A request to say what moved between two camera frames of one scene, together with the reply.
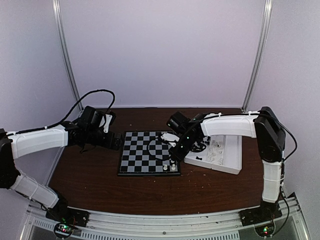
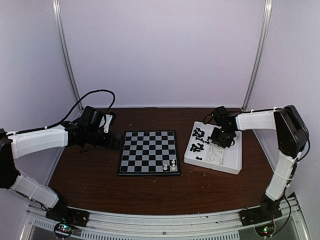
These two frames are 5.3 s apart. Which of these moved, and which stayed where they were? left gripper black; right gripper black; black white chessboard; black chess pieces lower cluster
Moved: right gripper black
Stayed: left gripper black; black white chessboard; black chess pieces lower cluster
